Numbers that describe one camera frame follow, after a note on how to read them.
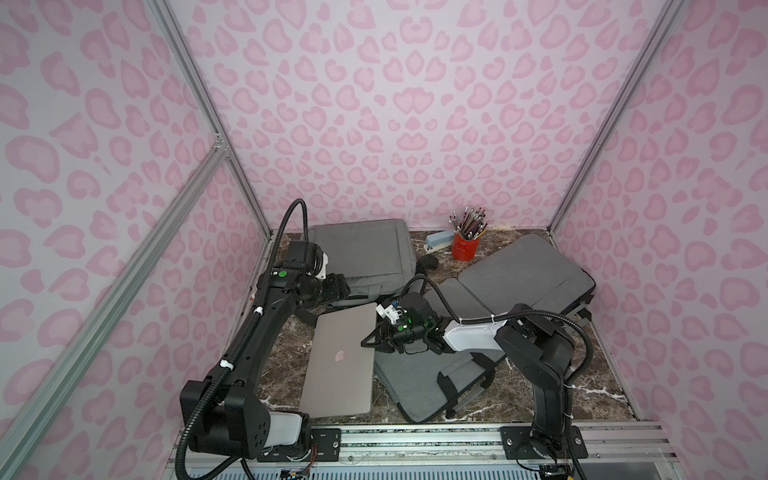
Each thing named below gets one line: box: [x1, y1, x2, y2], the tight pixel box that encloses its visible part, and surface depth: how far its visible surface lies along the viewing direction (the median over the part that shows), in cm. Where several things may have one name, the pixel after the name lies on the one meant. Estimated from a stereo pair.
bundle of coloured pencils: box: [448, 207, 491, 240], surface depth 103 cm
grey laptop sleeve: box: [375, 346, 506, 424], surface depth 82 cm
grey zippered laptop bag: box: [307, 219, 416, 304], surface depth 109 cm
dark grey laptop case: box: [458, 234, 596, 313], surface depth 103 cm
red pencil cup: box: [452, 234, 480, 262], surface depth 109 cm
